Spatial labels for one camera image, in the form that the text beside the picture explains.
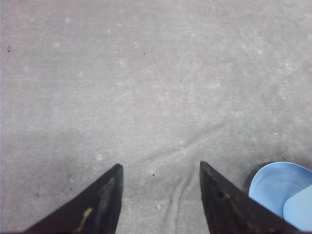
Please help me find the light blue plastic cup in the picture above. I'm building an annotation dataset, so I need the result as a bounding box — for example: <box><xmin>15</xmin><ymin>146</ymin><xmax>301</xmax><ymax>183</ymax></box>
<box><xmin>283</xmin><ymin>185</ymin><xmax>312</xmax><ymax>232</ymax></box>

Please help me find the blue plastic plate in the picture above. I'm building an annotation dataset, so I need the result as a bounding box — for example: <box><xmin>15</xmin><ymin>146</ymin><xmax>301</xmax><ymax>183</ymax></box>
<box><xmin>248</xmin><ymin>161</ymin><xmax>312</xmax><ymax>218</ymax></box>

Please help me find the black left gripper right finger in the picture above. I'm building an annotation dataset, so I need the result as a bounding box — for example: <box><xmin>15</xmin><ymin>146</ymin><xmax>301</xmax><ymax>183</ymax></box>
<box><xmin>199</xmin><ymin>161</ymin><xmax>304</xmax><ymax>234</ymax></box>

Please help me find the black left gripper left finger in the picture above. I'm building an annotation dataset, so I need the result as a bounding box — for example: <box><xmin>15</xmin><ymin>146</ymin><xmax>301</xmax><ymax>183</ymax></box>
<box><xmin>24</xmin><ymin>164</ymin><xmax>123</xmax><ymax>234</ymax></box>

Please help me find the grey table cloth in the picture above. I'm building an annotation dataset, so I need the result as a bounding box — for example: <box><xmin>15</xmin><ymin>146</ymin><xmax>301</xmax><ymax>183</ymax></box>
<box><xmin>0</xmin><ymin>0</ymin><xmax>312</xmax><ymax>234</ymax></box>

